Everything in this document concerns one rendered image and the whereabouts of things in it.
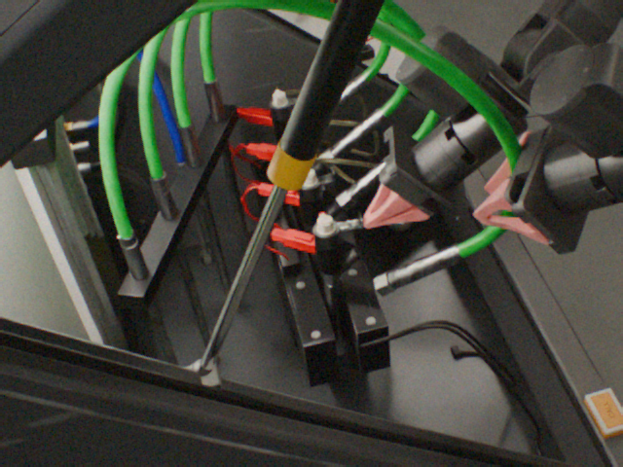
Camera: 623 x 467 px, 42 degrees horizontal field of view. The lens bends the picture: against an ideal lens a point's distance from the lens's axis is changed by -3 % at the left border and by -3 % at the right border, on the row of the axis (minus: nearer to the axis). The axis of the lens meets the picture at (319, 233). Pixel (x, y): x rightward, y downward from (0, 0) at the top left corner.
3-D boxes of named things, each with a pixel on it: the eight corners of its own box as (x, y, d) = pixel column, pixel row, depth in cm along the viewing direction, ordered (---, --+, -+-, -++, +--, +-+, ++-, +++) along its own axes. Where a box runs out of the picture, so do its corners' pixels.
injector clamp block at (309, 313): (392, 400, 105) (388, 324, 94) (315, 419, 104) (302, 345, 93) (327, 222, 129) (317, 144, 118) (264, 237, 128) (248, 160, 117)
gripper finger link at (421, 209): (330, 179, 90) (390, 126, 84) (380, 211, 93) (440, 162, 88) (330, 225, 85) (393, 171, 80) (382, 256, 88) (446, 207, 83)
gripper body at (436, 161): (380, 133, 85) (430, 89, 81) (450, 183, 89) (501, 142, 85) (382, 176, 80) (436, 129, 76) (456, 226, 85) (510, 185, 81)
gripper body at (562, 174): (503, 210, 64) (575, 190, 58) (542, 114, 68) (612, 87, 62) (557, 258, 66) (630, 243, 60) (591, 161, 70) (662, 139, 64)
